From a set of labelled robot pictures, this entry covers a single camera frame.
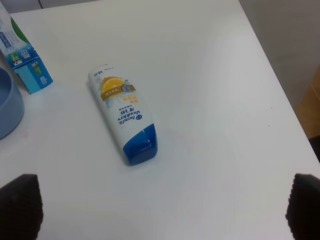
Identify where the blue green toothpaste box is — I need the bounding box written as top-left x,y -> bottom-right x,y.
0,4 -> 53,94

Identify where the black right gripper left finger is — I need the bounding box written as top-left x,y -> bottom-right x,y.
0,174 -> 44,240

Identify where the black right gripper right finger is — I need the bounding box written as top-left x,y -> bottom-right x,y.
285,173 -> 320,240

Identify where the blue plastic bowl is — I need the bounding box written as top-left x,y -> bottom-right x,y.
0,68 -> 25,139

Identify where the white blue shampoo bottle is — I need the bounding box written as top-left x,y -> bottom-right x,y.
88,64 -> 158,166

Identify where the cardboard box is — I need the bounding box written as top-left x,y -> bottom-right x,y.
294,67 -> 320,139

